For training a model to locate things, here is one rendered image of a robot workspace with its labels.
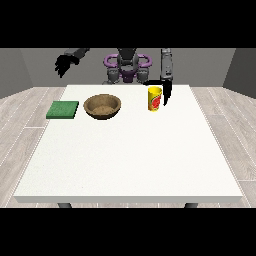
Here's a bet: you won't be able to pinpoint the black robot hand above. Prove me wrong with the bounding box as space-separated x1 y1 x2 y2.
54 54 81 79
142 76 174 107

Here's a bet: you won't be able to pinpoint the yellow cup with melon print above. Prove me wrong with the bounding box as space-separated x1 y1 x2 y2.
147 85 163 113

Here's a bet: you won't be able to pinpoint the green square pad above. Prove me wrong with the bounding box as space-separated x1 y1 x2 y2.
45 100 80 120

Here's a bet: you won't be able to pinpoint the brown wooden bowl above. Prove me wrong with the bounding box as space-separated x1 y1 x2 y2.
82 93 122 121

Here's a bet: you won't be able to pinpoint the grey robot trunk purple rings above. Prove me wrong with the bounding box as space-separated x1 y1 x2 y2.
101 48 154 86

